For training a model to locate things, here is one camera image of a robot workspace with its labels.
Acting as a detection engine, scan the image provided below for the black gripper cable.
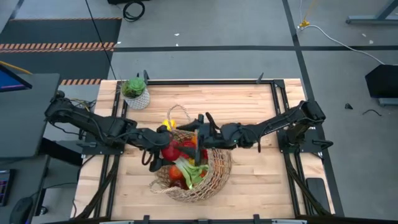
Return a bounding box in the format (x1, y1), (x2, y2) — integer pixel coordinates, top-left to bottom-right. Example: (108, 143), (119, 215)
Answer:
(205, 111), (220, 131)

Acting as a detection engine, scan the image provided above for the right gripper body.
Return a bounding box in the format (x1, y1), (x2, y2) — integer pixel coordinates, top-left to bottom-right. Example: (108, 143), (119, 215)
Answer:
(195, 114), (241, 166)

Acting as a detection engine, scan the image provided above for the yellow cable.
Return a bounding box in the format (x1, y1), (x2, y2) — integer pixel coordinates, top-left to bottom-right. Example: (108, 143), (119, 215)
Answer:
(0, 60), (33, 75)

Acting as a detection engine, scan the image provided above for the black hazard-striped floor mat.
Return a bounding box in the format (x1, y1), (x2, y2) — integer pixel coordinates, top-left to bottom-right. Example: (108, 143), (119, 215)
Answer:
(0, 17), (123, 86)

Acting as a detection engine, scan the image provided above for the yellow cord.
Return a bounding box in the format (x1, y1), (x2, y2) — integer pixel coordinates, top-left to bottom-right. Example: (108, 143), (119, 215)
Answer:
(304, 0), (317, 22)

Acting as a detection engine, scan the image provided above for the short black cable piece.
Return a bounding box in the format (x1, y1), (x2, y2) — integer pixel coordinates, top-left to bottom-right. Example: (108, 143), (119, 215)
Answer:
(362, 108), (382, 117)

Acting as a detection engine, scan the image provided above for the dark red apple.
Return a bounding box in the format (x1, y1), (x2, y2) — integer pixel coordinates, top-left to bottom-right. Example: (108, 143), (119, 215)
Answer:
(160, 140), (182, 162)

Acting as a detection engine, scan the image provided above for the woven seagrass basket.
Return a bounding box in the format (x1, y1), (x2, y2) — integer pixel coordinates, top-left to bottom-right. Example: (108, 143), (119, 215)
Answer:
(148, 104), (233, 203)

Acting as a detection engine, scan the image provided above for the long black cable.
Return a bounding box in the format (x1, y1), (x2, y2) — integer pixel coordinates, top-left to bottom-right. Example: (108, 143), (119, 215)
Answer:
(85, 0), (117, 80)

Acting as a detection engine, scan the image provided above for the black box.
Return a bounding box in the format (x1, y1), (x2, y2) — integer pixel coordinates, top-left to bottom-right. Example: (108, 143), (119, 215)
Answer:
(365, 63), (398, 99)

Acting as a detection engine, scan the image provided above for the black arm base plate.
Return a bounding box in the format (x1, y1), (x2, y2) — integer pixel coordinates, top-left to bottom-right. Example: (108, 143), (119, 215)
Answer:
(276, 129), (334, 154)
(81, 130), (127, 156)

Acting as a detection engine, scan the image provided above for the coiled black cable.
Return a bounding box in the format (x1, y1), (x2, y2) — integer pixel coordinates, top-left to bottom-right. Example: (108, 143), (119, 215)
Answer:
(123, 0), (146, 22)

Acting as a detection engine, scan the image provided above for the pale green bok choy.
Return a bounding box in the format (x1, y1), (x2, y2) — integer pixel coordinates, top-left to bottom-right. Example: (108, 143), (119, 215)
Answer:
(174, 157), (210, 190)

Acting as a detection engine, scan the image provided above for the succulent in white pot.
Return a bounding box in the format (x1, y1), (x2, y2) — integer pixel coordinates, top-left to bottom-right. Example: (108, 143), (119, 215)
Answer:
(120, 77), (151, 111)

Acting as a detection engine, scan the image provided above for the dark grey desk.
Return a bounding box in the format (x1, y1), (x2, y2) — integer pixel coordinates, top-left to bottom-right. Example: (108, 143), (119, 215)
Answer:
(0, 73), (62, 159)

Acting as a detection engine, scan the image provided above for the orange-red tomato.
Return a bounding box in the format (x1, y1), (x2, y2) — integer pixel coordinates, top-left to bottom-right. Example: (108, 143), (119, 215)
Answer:
(168, 165), (183, 181)

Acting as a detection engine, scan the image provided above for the black flat device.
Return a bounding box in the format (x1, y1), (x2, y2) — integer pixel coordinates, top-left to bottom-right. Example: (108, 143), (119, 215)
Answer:
(306, 177), (331, 214)

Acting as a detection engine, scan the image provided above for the grey base plate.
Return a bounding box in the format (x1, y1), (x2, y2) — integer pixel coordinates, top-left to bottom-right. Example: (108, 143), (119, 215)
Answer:
(377, 97), (398, 107)

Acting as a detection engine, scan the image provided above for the yellow bell pepper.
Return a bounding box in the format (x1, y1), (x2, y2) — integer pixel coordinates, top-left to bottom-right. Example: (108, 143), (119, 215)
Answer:
(161, 119), (177, 131)

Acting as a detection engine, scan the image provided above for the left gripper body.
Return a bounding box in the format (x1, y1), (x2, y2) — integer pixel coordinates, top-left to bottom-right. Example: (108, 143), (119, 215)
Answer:
(136, 128), (170, 157)

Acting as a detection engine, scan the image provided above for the white cable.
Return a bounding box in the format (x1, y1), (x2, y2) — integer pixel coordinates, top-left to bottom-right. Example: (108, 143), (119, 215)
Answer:
(297, 24), (388, 65)

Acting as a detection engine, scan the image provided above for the monitor with blue screen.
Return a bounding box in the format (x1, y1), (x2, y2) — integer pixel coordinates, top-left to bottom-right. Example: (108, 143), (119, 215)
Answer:
(0, 63), (33, 93)

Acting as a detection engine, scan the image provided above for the black computer mouse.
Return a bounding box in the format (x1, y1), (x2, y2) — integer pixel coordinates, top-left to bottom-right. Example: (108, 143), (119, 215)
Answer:
(9, 196), (34, 224)

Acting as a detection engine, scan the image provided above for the black aluminium table frame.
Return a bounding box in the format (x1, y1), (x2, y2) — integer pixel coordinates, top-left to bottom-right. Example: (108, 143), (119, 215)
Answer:
(73, 79), (333, 224)

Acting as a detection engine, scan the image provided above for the grey metal stand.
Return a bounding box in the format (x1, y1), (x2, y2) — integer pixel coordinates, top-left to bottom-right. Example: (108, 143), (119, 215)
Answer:
(346, 0), (398, 25)

